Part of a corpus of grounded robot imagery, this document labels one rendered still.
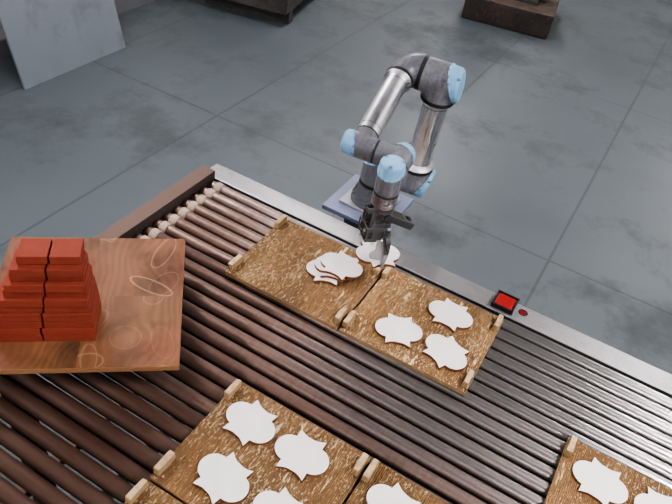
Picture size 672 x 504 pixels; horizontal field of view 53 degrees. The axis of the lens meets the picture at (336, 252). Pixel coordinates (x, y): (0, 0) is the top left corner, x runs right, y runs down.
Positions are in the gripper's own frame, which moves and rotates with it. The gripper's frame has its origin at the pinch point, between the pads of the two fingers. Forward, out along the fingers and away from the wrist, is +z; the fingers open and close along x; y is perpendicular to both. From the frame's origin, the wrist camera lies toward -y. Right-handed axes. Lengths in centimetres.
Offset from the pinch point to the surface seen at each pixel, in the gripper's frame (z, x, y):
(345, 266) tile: 8.2, -4.0, 8.2
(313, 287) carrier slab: 11.7, 0.4, 19.7
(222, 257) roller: 14, -20, 45
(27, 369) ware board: 2, 27, 101
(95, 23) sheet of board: 88, -362, 80
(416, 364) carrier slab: 11.0, 36.1, -1.7
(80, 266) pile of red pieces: -23, 19, 86
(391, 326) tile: 10.1, 21.6, 1.1
